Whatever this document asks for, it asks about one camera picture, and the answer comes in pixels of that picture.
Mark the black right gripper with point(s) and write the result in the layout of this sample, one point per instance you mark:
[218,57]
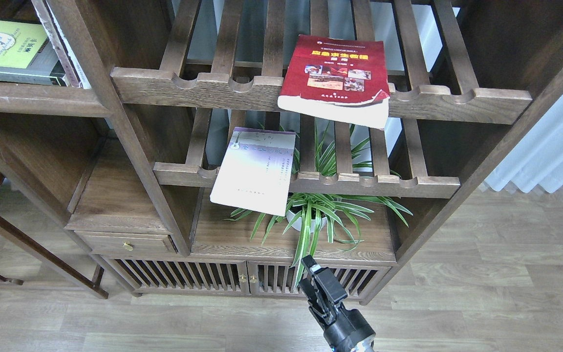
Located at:
[344,330]

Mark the green grey cover book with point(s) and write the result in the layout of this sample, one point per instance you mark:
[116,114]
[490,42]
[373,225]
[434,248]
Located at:
[27,56]

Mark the green spider plant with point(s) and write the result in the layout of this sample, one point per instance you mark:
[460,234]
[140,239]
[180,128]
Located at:
[336,215]

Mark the white purple cover book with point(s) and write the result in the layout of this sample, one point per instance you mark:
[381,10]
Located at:
[256,170]

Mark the dark wooden bookshelf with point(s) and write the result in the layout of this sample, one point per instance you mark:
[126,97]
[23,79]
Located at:
[125,161]

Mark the red cover book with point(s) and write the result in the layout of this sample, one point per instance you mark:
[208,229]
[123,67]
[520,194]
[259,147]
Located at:
[339,80]

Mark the white curtain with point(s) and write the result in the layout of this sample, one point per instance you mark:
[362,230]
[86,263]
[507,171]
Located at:
[537,160]

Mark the wooden furniture at left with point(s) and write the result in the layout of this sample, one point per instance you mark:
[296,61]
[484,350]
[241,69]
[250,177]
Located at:
[37,256]

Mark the upright white book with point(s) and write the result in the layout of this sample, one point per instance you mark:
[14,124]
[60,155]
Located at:
[74,74]

